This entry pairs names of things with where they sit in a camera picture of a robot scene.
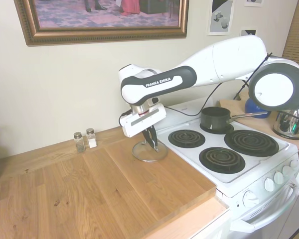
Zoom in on white electric stove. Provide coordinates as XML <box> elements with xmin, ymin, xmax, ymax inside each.
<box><xmin>154</xmin><ymin>99</ymin><xmax>299</xmax><ymax>239</ymax></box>

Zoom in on wooden window blinds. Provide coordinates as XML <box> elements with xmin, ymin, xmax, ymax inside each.
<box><xmin>281</xmin><ymin>0</ymin><xmax>299</xmax><ymax>72</ymax></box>

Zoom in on small white paper print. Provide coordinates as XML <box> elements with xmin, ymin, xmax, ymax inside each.
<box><xmin>244</xmin><ymin>0</ymin><xmax>265</xmax><ymax>7</ymax></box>

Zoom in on shiny silver kettle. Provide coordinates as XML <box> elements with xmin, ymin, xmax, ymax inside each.
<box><xmin>272</xmin><ymin>107</ymin><xmax>299</xmax><ymax>141</ymax></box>

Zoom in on black saucepan with handle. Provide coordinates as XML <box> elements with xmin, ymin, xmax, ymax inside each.
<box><xmin>200</xmin><ymin>107</ymin><xmax>269</xmax><ymax>131</ymax></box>

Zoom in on glass salt shaker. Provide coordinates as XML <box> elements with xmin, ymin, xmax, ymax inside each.
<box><xmin>86</xmin><ymin>128</ymin><xmax>98</xmax><ymax>149</ymax></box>

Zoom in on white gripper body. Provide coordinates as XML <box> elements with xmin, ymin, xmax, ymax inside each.
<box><xmin>119</xmin><ymin>104</ymin><xmax>167</xmax><ymax>138</ymax></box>

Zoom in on gold framed painting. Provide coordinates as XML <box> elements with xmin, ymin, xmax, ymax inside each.
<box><xmin>13</xmin><ymin>0</ymin><xmax>190</xmax><ymax>47</ymax></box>

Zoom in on grey geometric poster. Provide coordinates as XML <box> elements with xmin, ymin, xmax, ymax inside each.
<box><xmin>207</xmin><ymin>0</ymin><xmax>236</xmax><ymax>36</ymax></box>

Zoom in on large black coil burner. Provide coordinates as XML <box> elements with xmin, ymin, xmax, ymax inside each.
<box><xmin>224</xmin><ymin>129</ymin><xmax>280</xmax><ymax>157</ymax></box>

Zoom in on glass pepper shaker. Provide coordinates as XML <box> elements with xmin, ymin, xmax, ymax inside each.
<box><xmin>73</xmin><ymin>132</ymin><xmax>86</xmax><ymax>153</ymax></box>

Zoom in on glass pot lid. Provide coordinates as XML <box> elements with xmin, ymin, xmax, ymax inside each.
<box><xmin>132</xmin><ymin>140</ymin><xmax>168</xmax><ymax>162</ymax></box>

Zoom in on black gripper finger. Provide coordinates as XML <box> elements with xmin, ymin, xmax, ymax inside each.
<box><xmin>142</xmin><ymin>128</ymin><xmax>152</xmax><ymax>148</ymax></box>
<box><xmin>149</xmin><ymin>125</ymin><xmax>160</xmax><ymax>152</ymax></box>

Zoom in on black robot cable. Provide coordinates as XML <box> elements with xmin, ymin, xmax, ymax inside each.
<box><xmin>164</xmin><ymin>82</ymin><xmax>224</xmax><ymax>118</ymax></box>

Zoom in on blue round vessel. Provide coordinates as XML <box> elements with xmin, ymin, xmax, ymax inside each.
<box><xmin>244</xmin><ymin>97</ymin><xmax>273</xmax><ymax>119</ymax></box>

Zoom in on white oven door handle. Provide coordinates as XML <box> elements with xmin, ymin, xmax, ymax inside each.
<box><xmin>230</xmin><ymin>183</ymin><xmax>299</xmax><ymax>233</ymax></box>

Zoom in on black cable strap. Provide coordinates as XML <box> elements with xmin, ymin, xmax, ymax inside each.
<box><xmin>233</xmin><ymin>52</ymin><xmax>274</xmax><ymax>101</ymax></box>

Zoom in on small black white print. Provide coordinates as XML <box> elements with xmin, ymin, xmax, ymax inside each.
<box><xmin>240</xmin><ymin>28</ymin><xmax>257</xmax><ymax>37</ymax></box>

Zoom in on large wooden butcher block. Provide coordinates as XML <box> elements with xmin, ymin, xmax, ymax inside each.
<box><xmin>0</xmin><ymin>141</ymin><xmax>217</xmax><ymax>239</ymax></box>

